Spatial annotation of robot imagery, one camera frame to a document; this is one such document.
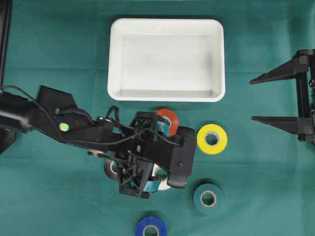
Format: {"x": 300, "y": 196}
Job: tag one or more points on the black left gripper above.
{"x": 141, "y": 144}

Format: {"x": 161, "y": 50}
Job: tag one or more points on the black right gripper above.
{"x": 304, "y": 124}

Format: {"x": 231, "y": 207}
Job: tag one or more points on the white tape roll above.
{"x": 163, "y": 180}

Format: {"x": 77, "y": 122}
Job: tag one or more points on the red tape roll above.
{"x": 172, "y": 118}

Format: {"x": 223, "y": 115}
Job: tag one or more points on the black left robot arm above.
{"x": 55, "y": 114}

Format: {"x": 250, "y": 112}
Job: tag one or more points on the black tape roll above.
{"x": 110, "y": 169}

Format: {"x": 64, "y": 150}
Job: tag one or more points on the green tape roll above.
{"x": 208, "y": 199}

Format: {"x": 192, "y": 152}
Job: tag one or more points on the yellow tape roll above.
{"x": 212, "y": 139}

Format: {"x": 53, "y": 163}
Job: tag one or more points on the blue tape roll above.
{"x": 153, "y": 222}

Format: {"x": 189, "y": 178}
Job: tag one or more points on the white plastic case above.
{"x": 175, "y": 60}

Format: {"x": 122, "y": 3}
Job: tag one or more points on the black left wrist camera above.
{"x": 182, "y": 157}

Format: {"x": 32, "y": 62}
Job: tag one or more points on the black frame at left edge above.
{"x": 5, "y": 18}

